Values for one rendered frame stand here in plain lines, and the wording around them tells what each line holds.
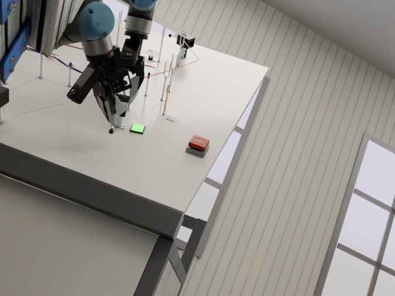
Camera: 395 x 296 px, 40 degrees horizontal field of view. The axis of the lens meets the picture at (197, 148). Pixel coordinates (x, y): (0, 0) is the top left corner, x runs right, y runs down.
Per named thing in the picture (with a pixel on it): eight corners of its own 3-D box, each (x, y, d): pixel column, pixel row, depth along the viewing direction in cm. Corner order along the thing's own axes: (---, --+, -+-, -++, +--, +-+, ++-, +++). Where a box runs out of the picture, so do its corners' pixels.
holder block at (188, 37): (170, 47, 216) (173, 26, 212) (191, 59, 212) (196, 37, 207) (162, 50, 213) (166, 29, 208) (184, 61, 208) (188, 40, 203)
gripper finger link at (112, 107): (119, 114, 144) (111, 84, 139) (114, 116, 143) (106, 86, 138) (110, 109, 147) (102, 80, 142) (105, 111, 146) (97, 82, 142)
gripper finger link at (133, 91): (139, 104, 167) (141, 74, 166) (137, 106, 161) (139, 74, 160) (129, 104, 167) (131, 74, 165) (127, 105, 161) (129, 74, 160)
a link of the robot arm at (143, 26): (151, 20, 156) (123, 14, 156) (147, 36, 157) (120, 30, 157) (153, 22, 164) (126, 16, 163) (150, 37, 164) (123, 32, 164)
